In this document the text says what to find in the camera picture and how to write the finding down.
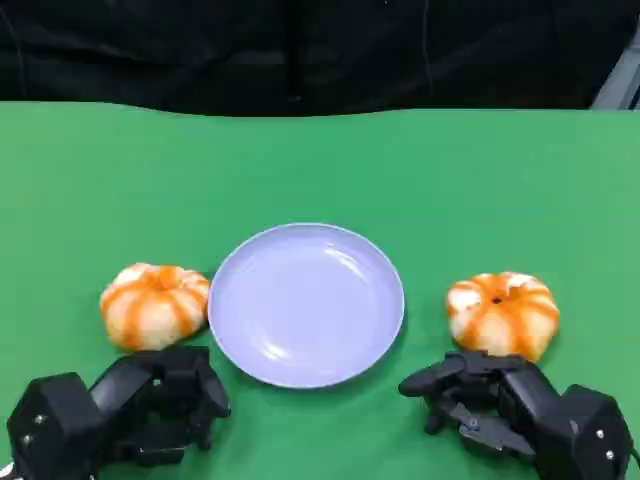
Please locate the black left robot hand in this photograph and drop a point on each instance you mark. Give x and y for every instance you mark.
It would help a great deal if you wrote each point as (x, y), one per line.
(150, 390)

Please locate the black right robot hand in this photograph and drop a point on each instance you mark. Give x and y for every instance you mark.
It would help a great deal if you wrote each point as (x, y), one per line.
(520, 395)

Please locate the orange white toy bread roll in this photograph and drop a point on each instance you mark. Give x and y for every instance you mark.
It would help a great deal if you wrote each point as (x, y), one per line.
(152, 305)
(502, 315)

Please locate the lilac plate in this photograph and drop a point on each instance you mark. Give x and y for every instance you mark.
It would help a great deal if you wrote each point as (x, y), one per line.
(306, 305)

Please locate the green table cloth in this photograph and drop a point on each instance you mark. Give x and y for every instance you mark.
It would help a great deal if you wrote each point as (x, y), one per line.
(320, 170)

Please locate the black backdrop curtain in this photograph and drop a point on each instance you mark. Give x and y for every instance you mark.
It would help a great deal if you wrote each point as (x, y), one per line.
(300, 50)

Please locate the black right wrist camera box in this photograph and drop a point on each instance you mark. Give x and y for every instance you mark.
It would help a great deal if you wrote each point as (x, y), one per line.
(597, 435)

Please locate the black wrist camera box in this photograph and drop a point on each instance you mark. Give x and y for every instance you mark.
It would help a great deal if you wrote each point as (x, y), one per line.
(597, 435)
(50, 430)

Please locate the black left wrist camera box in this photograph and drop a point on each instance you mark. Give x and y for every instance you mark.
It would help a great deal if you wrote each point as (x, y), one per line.
(50, 430)

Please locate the grey metal frame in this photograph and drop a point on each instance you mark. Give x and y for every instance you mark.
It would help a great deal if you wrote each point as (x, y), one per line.
(620, 80)

